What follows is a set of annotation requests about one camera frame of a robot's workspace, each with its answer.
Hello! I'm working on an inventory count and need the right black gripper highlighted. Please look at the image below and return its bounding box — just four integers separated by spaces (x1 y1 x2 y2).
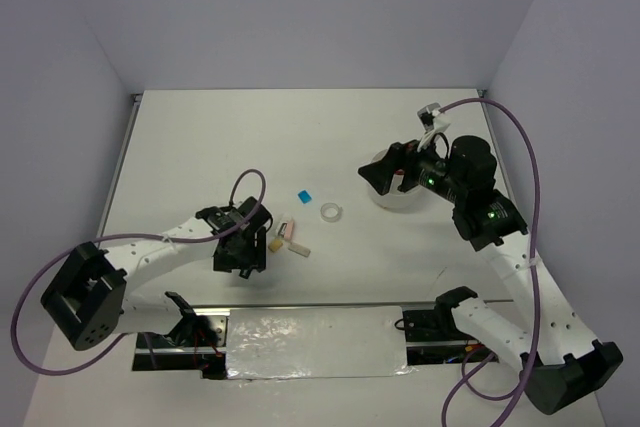
357 129 465 203

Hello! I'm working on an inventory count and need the blue cap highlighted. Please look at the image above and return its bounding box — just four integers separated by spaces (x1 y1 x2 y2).
297 190 312 204

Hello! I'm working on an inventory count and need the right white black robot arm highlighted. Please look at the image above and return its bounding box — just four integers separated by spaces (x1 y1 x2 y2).
358 135 623 415

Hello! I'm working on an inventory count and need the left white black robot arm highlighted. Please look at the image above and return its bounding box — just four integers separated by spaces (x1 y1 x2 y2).
41 197 273 351

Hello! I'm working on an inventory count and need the white round divided container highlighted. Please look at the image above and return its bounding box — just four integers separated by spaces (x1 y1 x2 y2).
367 167 426 211

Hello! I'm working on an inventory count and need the tan square eraser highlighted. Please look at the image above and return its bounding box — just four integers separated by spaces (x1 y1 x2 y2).
268 238 284 253

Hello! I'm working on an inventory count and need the white small eraser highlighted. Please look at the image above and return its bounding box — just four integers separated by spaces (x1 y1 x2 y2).
276 215 294 239

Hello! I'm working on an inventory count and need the pink eraser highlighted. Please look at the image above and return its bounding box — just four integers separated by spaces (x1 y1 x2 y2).
281 219 295 241

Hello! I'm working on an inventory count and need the grey rectangular eraser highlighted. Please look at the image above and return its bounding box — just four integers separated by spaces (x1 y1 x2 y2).
288 242 311 258

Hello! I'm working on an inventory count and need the clear tape roll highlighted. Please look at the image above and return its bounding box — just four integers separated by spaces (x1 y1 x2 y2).
320 202 343 223

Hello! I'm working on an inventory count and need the silver foil sheet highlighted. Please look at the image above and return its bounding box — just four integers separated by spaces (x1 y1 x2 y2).
226 306 409 380

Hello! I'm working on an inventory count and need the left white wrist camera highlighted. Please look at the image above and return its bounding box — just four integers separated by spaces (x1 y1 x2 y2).
195 206 246 235

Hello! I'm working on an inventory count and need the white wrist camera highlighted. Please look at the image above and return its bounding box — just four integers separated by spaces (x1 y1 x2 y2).
417 103 451 152
195 206 246 235

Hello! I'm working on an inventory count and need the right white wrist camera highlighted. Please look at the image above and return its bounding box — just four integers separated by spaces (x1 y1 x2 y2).
417 103 451 152

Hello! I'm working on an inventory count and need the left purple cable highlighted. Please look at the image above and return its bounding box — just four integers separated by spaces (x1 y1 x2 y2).
10 169 267 377

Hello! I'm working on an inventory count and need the purple cable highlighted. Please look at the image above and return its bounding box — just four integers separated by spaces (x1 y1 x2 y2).
10 169 267 377
439 98 542 427

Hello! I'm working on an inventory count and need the black mounting rail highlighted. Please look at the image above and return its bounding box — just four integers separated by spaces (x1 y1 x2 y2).
132 304 486 381

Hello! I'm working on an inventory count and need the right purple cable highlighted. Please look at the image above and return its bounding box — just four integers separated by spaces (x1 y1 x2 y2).
439 98 542 427

